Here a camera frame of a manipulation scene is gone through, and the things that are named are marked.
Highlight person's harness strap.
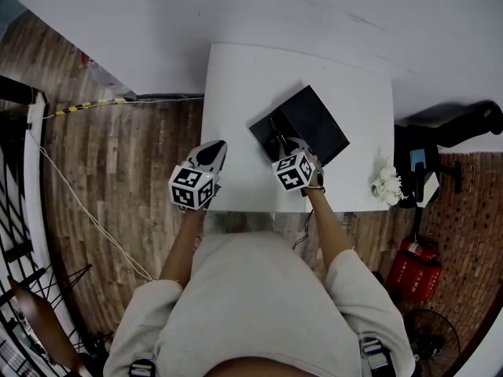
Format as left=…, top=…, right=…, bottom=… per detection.
left=358, top=335, right=395, bottom=377
left=129, top=358, right=156, bottom=377

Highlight person's left harness strap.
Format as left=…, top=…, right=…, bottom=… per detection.
left=129, top=358, right=156, bottom=377

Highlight person's right harness strap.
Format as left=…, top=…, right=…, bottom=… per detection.
left=358, top=335, right=395, bottom=377

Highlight black floor fan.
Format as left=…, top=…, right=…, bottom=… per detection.
left=402, top=307, right=461, bottom=369

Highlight clear plastic bottle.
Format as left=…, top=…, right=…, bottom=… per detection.
left=79, top=50, right=131, bottom=94

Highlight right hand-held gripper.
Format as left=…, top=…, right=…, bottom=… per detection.
left=271, top=137, right=315, bottom=196

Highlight brown wooden chair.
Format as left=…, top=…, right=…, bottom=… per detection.
left=7, top=264, right=96, bottom=377

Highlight black metal railing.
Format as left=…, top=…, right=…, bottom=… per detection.
left=0, top=75, right=80, bottom=377

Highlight white table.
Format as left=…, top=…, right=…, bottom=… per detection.
left=200, top=43, right=396, bottom=214

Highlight white flowers in glass vase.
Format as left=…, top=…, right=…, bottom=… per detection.
left=370, top=158, right=410, bottom=207

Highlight yellow black striped tape strip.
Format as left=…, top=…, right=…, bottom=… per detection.
left=54, top=97, right=137, bottom=117

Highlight red fire extinguisher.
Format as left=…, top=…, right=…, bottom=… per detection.
left=398, top=236, right=439, bottom=263

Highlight black box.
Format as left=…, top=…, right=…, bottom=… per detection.
left=248, top=84, right=351, bottom=169

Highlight person's right forearm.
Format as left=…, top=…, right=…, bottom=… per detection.
left=303, top=188, right=355, bottom=275

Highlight person's white shirt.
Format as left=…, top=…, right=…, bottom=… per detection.
left=102, top=231, right=414, bottom=377

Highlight long white power cable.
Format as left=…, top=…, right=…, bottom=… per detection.
left=28, top=130, right=157, bottom=283

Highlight black office chair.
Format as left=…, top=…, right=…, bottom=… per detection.
left=392, top=99, right=503, bottom=212

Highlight person's left forearm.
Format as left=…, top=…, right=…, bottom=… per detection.
left=158, top=207, right=206, bottom=287

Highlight person's right hand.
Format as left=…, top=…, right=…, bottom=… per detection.
left=310, top=153, right=326, bottom=190

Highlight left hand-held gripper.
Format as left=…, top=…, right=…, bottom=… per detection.
left=168, top=139, right=229, bottom=211

